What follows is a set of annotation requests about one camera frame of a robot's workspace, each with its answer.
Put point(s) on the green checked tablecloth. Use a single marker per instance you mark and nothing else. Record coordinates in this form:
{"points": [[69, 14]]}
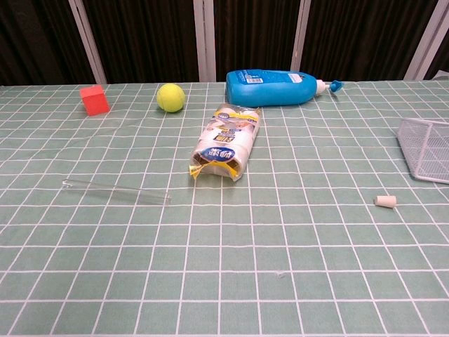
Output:
{"points": [[224, 263]]}

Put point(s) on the red cube block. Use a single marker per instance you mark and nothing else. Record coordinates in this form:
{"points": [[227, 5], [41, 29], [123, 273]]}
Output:
{"points": [[95, 102]]}

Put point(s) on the white tapered stopper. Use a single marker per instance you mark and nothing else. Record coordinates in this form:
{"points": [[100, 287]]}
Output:
{"points": [[386, 201]]}

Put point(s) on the white frame post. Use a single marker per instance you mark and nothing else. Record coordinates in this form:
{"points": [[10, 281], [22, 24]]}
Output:
{"points": [[426, 38], [205, 40], [300, 35], [87, 38]]}

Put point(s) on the yellow tennis ball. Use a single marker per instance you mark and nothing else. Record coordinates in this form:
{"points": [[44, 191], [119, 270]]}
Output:
{"points": [[170, 97]]}

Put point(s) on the dark pleated curtain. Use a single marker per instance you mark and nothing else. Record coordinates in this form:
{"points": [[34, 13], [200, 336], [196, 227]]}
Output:
{"points": [[151, 35]]}

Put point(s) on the clear glass test tube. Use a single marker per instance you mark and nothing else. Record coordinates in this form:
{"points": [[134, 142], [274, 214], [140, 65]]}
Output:
{"points": [[115, 192]]}

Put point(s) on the wrapped toilet paper pack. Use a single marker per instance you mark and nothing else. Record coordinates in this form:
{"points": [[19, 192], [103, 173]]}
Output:
{"points": [[228, 140]]}

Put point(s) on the blue detergent pump bottle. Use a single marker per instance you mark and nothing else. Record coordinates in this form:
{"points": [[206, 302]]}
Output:
{"points": [[266, 91]]}

